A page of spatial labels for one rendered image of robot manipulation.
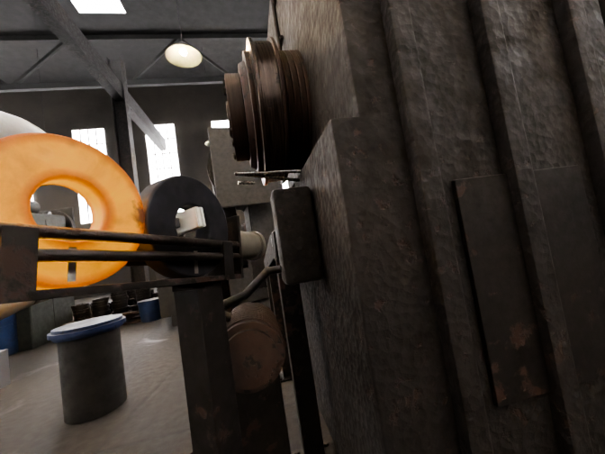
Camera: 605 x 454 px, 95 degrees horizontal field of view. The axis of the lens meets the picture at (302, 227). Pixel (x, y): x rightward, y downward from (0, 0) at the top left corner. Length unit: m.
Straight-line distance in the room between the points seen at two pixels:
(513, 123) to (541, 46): 0.23
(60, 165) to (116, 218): 0.07
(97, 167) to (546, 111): 0.82
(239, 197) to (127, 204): 3.23
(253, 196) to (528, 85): 3.16
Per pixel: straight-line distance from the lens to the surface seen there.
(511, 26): 0.86
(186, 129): 12.23
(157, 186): 0.42
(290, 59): 0.96
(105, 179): 0.38
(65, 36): 7.37
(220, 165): 3.69
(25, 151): 0.36
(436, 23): 0.75
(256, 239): 0.55
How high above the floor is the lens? 0.65
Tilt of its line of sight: 4 degrees up
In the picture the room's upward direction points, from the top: 9 degrees counter-clockwise
